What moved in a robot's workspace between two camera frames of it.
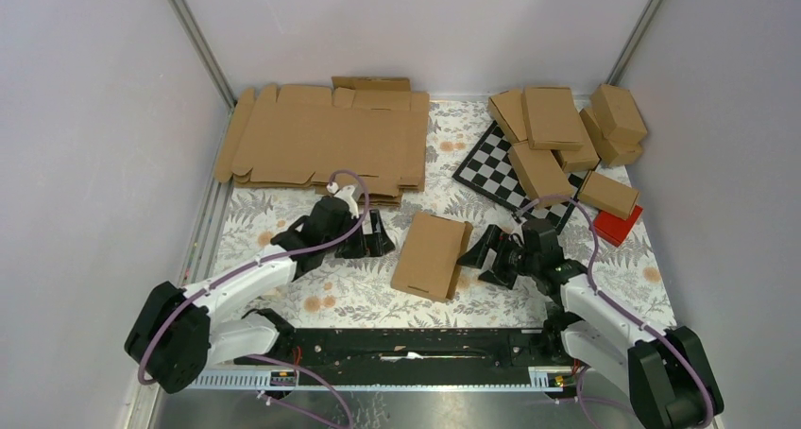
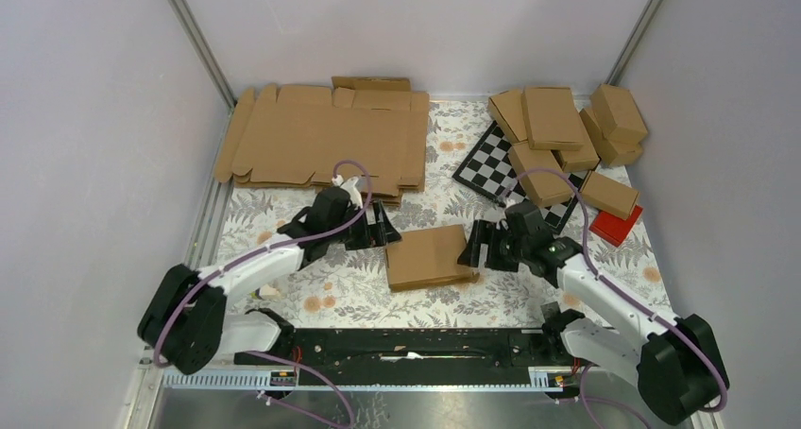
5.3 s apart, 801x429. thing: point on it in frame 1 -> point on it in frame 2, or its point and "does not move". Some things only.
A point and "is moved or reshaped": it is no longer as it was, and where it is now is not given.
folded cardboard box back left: [507, 110] does not move
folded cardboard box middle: [579, 160] does not move
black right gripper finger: [502, 274] -> [502, 252]
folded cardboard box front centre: [540, 171] does not move
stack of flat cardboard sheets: [370, 125] does not move
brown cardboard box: [427, 263] is moved or reshaped
